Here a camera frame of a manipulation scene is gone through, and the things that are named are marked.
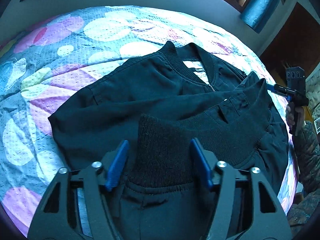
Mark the person's right hand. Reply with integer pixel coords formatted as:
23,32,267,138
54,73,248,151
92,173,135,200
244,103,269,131
285,103,306,132

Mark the right blue curtain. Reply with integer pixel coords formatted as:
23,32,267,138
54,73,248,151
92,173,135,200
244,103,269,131
240,0,280,34

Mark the person's right forearm sleeve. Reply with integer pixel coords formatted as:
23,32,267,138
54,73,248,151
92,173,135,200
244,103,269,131
287,121,319,235

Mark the black zip jacket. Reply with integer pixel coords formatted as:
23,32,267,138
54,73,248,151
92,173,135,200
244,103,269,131
49,42,289,239

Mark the colourful dotted bedspread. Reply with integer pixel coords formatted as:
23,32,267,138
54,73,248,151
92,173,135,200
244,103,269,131
1,6,296,239

